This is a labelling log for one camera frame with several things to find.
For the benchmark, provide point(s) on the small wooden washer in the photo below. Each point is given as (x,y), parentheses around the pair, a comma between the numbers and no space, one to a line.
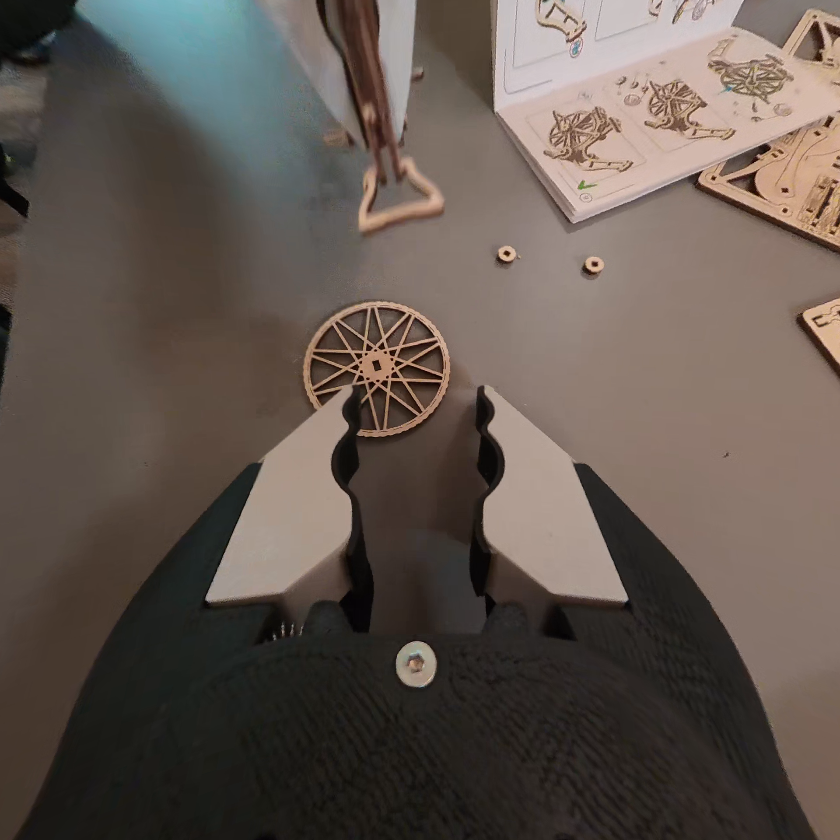
(587,270)
(502,259)

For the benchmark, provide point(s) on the wooden spoked wheel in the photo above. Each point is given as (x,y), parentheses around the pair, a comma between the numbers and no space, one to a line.
(377,306)

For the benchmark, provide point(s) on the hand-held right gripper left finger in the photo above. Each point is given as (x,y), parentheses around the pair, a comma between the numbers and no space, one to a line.
(289,525)

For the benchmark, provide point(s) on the wooden model frame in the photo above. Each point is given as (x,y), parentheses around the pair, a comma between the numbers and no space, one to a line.
(367,79)

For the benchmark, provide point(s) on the wooden parts sheet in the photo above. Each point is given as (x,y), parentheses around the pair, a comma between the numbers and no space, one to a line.
(823,341)
(817,33)
(774,190)

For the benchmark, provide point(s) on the model instruction booklet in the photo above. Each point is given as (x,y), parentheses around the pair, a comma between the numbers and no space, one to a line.
(577,85)

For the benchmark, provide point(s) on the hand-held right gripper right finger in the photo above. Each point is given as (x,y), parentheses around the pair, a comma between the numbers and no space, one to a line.
(551,525)

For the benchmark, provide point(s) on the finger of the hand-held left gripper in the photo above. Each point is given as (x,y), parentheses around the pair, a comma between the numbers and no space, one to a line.
(401,65)
(315,59)

